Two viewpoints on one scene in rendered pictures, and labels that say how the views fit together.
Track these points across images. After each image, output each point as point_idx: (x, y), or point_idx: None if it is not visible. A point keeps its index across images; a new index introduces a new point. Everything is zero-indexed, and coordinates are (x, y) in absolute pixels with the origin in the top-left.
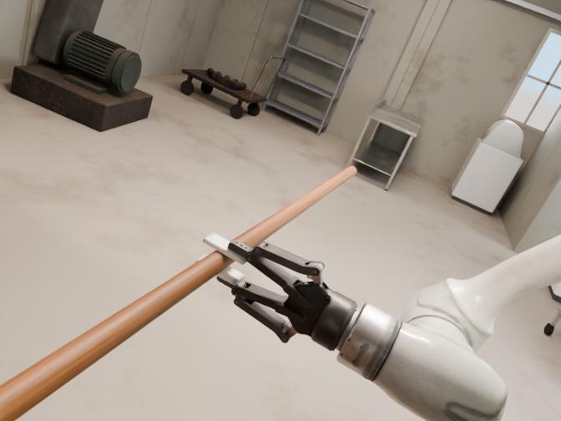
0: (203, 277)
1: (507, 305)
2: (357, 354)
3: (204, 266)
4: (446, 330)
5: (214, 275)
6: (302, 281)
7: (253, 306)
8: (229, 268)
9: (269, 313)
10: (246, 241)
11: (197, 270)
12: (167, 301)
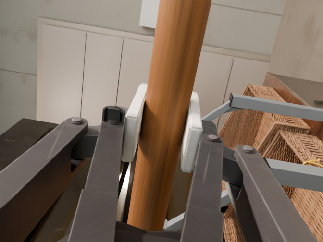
0: (136, 219)
1: None
2: None
3: (131, 197)
4: None
5: (155, 187)
6: (75, 215)
7: (239, 208)
8: (187, 120)
9: (261, 232)
10: (157, 35)
11: (129, 211)
12: None
